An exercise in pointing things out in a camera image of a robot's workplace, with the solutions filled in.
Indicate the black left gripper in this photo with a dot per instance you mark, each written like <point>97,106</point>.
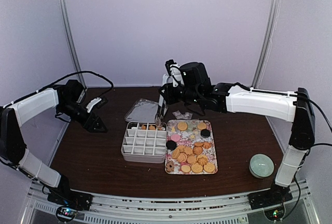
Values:
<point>90,126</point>

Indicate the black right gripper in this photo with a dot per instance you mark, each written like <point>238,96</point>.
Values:
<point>168,96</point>

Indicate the silver serving tongs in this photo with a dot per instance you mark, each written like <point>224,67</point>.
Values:
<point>161,110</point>

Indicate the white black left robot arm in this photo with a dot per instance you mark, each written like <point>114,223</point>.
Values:
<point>40,134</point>

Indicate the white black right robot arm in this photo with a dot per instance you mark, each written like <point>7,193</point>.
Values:
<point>294,107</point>

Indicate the clear printed cookie wrappers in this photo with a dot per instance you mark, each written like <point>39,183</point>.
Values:
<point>179,116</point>

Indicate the round tan perforated biscuit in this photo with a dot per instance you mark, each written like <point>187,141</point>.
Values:
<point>182,126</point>

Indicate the silver tin lid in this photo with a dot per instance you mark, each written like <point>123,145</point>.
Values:
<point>142,111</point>

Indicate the tan biscuit at tongs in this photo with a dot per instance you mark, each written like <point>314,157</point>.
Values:
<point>201,126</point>

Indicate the pink sandwich cookie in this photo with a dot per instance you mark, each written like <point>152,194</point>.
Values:
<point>175,137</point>

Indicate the black sandwich cookie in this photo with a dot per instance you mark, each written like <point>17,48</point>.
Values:
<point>205,133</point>
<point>171,145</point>

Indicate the grey divided cookie tin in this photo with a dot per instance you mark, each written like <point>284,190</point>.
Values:
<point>145,146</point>

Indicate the floral rectangular tray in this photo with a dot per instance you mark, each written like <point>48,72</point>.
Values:
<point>194,154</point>

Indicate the flower shaped brown cookie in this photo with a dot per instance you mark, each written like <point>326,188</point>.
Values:
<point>169,166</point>

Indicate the pale green ceramic bowl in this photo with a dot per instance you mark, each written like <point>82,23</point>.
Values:
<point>261,166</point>

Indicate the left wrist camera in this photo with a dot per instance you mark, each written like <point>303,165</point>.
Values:
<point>97,102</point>

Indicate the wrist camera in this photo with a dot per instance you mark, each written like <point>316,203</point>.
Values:
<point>194,75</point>
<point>97,102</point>

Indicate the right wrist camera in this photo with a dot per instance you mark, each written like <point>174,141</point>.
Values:
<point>194,75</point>

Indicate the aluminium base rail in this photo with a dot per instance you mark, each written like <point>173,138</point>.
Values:
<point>232,208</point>

